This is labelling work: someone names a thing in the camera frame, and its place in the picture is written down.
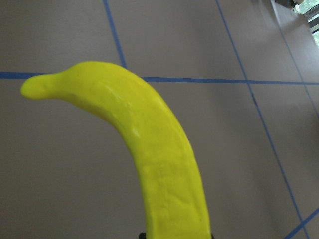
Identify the yellow banana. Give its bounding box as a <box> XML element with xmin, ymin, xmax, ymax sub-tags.
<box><xmin>20</xmin><ymin>61</ymin><xmax>212</xmax><ymax>239</ymax></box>

